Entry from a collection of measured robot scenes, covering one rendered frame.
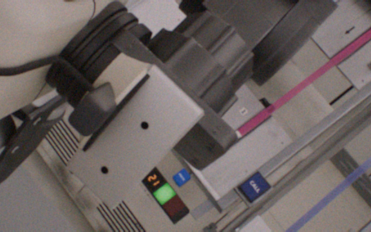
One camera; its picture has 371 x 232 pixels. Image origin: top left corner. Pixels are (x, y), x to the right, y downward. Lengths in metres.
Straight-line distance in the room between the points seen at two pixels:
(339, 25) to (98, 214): 0.92
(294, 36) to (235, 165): 0.75
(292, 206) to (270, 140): 1.52
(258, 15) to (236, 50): 0.04
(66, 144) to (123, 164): 1.46
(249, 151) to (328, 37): 0.31
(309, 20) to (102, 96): 0.21
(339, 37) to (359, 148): 1.87
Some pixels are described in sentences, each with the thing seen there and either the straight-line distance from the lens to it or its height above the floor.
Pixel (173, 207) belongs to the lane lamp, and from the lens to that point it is 1.25.
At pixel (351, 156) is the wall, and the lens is 3.25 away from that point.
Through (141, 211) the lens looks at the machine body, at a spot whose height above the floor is 0.26.
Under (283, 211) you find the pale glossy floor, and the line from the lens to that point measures 2.71.
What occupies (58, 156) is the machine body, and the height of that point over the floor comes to 0.12.
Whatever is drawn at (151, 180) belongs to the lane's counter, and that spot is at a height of 0.65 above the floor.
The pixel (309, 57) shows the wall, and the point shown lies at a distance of 3.22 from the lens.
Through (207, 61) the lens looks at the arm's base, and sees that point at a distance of 0.47.
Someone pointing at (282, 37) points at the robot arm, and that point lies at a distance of 0.53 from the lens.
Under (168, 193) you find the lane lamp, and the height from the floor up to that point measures 0.66.
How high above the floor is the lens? 1.45
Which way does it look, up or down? 33 degrees down
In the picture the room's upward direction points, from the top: 43 degrees clockwise
